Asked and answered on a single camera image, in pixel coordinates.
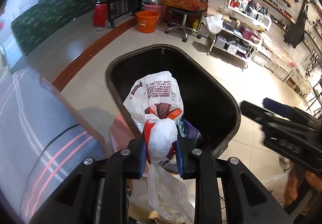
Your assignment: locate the swivel stool chrome base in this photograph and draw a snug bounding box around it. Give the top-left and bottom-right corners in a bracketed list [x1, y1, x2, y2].
[164, 7, 202, 42]

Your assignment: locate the black cable on table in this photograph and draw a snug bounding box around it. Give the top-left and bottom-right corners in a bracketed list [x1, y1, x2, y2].
[25, 123, 82, 189]

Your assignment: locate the orange plastic bucket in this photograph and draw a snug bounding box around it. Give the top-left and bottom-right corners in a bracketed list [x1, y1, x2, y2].
[136, 10, 159, 33]

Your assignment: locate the white rolling cart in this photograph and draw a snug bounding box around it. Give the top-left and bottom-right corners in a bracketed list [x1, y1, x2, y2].
[201, 0, 272, 68]

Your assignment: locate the pink plastic basin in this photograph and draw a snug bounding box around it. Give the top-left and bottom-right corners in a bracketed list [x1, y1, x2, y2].
[143, 0, 165, 24]

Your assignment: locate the person right hand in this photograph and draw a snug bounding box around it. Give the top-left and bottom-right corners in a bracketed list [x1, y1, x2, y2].
[283, 166, 322, 206]

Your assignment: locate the white plastic shopping bag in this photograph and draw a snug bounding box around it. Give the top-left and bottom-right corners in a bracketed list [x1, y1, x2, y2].
[123, 71, 194, 223]

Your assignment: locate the purple snack bag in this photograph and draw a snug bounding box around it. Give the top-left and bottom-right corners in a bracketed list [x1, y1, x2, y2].
[177, 118, 203, 145]

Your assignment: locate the red bag on floor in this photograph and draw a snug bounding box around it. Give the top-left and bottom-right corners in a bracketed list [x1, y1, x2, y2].
[93, 3, 107, 27]

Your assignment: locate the pink plastic stool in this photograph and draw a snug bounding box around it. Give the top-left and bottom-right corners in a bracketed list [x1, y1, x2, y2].
[110, 112, 135, 153]

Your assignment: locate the dark brown trash bin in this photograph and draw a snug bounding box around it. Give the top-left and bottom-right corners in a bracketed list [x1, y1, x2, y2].
[105, 44, 241, 158]

